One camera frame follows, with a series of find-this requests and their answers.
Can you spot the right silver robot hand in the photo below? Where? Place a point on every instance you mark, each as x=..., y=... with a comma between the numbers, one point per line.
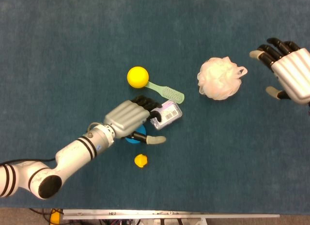
x=295, y=75

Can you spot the yellow foam ball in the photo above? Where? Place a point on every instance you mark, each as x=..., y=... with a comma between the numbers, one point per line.
x=138, y=77

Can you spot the teal table cloth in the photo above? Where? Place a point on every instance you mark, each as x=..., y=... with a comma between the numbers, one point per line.
x=72, y=41

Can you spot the mint green plastic hairbrush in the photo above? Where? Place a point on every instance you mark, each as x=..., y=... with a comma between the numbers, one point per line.
x=169, y=93

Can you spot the yellow rubber duck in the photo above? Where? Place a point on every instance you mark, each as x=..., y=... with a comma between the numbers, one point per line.
x=141, y=160

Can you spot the white metal base frame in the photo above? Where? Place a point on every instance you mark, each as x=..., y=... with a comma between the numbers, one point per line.
x=150, y=222

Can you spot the white mesh bath loofah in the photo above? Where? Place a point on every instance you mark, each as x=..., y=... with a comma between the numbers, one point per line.
x=220, y=77

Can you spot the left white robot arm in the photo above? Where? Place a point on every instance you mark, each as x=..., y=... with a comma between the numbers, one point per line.
x=70, y=154

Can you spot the blue foam ball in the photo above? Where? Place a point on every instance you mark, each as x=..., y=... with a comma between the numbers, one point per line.
x=142, y=131

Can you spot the clear plastic box with label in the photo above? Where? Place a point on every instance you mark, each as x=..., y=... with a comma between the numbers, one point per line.
x=169, y=113

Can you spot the aluminium frame rail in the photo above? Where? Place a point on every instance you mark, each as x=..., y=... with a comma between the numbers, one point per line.
x=169, y=215

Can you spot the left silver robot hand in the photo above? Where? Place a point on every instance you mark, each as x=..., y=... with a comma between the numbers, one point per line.
x=126, y=118

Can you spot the yellow plastic block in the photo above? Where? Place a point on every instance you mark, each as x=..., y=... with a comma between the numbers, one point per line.
x=54, y=217

